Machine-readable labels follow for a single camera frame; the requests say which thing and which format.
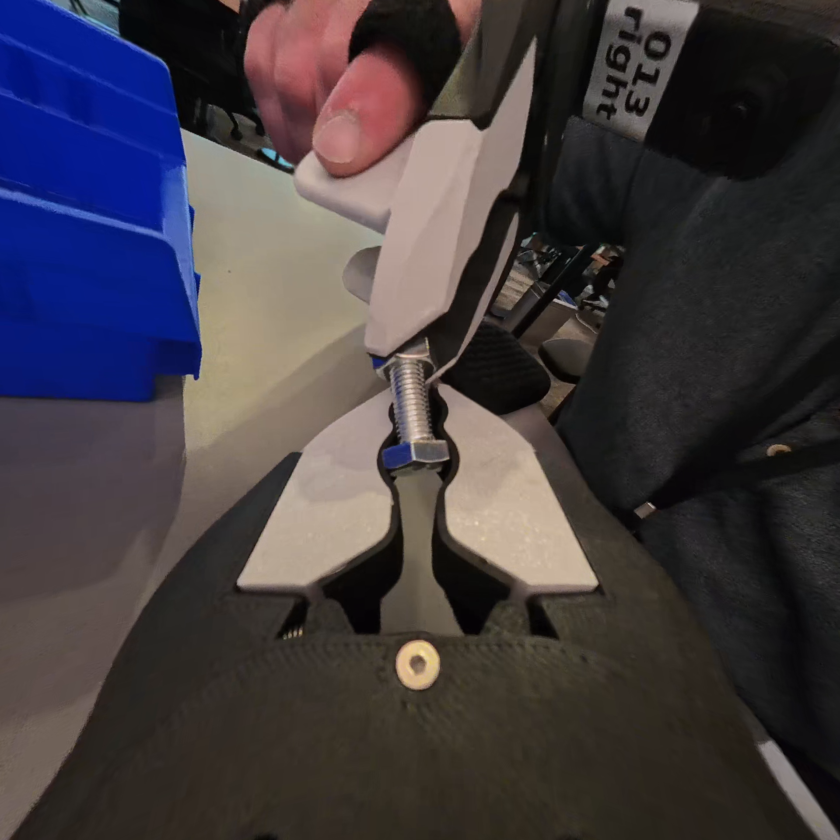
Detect grey waste bin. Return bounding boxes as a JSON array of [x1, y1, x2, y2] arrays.
[[521, 279, 581, 345]]

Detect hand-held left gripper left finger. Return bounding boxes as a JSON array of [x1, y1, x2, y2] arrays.
[[235, 394, 404, 635]]

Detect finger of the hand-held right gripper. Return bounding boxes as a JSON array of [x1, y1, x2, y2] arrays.
[[427, 196, 521, 386], [294, 38, 540, 360]]

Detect silver hex bolt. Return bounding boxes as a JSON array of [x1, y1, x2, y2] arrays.
[[374, 338, 454, 476]]

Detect blue plastic bin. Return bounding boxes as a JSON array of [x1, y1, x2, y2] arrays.
[[0, 0, 203, 403]]

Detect person's right hand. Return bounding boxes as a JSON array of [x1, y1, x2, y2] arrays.
[[243, 0, 483, 178]]

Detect black wrist rest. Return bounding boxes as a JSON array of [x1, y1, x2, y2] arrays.
[[446, 322, 551, 416]]

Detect grey office chair seat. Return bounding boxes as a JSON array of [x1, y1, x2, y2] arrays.
[[538, 335, 595, 378]]

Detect silver hex nut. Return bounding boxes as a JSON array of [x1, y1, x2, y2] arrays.
[[371, 338, 437, 382]]

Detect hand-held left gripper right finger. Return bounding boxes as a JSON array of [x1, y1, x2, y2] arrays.
[[432, 387, 601, 635]]

